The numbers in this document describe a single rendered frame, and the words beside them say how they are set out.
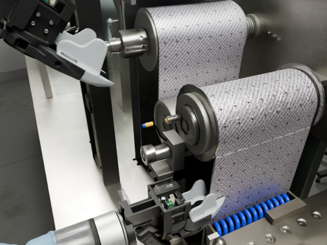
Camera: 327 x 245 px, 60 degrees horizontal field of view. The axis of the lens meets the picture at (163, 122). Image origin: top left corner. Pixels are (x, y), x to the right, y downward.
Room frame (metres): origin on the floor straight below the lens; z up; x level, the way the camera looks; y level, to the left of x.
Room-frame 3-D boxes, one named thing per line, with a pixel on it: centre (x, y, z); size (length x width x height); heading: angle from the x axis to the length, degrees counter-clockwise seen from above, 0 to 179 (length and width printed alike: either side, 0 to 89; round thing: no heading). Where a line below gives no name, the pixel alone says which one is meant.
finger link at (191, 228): (0.35, -0.05, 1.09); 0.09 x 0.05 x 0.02; 114
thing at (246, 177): (0.44, -0.20, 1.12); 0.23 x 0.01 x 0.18; 115
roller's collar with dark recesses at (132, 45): (0.66, 0.07, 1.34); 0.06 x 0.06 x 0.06; 25
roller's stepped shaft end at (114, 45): (0.63, 0.13, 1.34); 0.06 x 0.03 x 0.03; 115
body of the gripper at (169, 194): (0.34, 0.02, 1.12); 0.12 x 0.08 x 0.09; 115
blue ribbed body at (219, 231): (0.42, -0.20, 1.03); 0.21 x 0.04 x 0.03; 115
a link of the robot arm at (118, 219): (0.31, 0.09, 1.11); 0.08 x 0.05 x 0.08; 25
